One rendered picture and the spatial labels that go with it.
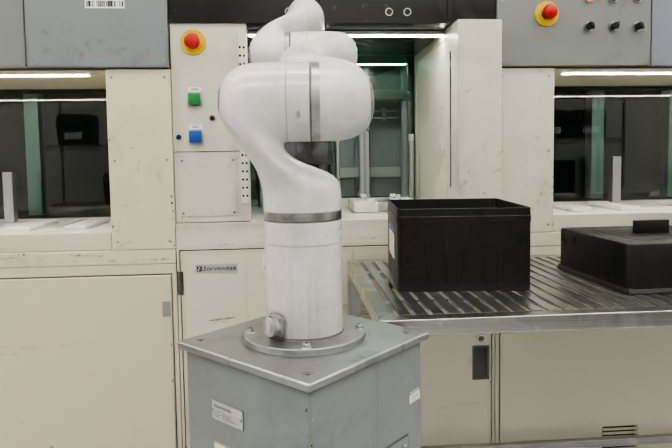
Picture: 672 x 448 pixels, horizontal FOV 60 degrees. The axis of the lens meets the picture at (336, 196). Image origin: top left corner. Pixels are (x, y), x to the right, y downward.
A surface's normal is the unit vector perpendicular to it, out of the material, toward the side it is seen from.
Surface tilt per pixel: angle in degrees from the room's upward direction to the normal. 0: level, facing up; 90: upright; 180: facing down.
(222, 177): 90
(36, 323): 90
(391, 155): 90
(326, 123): 127
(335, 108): 105
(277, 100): 91
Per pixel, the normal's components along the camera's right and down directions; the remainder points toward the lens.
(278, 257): -0.52, 0.07
